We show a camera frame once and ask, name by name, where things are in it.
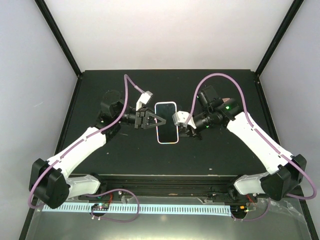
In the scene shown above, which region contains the phone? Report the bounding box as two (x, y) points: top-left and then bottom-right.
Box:
(154, 101), (179, 145)

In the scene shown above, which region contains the purple cable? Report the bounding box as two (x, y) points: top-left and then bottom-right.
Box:
(186, 72), (318, 201)
(27, 73), (143, 210)

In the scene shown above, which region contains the white slotted cable duct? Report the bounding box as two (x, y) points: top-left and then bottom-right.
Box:
(42, 202), (232, 217)

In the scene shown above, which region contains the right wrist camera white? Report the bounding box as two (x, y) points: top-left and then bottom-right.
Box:
(172, 111), (197, 129)

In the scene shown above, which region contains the black aluminium rail frame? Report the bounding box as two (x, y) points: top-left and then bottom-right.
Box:
(37, 174), (305, 198)

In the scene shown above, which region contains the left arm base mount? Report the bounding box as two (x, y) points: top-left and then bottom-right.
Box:
(77, 183), (124, 202)

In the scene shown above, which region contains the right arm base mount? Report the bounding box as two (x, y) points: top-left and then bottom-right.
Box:
(207, 186), (258, 204)

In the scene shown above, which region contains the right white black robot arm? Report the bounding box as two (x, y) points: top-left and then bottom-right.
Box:
(172, 85), (307, 202)

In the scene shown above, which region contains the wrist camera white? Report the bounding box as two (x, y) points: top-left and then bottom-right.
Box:
(136, 91), (153, 111)
(172, 111), (197, 129)

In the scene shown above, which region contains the right black corner post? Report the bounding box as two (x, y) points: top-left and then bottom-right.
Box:
(254, 0), (305, 76)

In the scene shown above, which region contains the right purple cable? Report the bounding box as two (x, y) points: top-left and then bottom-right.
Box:
(186, 72), (318, 201)

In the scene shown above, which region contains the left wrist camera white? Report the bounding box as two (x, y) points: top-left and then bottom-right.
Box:
(136, 91), (153, 111)

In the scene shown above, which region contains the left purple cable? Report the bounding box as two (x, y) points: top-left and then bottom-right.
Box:
(27, 73), (143, 210)

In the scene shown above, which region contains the left black corner post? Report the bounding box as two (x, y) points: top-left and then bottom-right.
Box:
(34, 0), (82, 77)

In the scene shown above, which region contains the black corner post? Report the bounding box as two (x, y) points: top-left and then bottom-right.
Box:
(34, 0), (82, 77)
(254, 0), (305, 76)

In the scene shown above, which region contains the pink phone case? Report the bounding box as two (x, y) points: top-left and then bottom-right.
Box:
(222, 98), (230, 103)

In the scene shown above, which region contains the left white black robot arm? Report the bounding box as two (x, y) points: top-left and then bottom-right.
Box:
(28, 90), (166, 209)

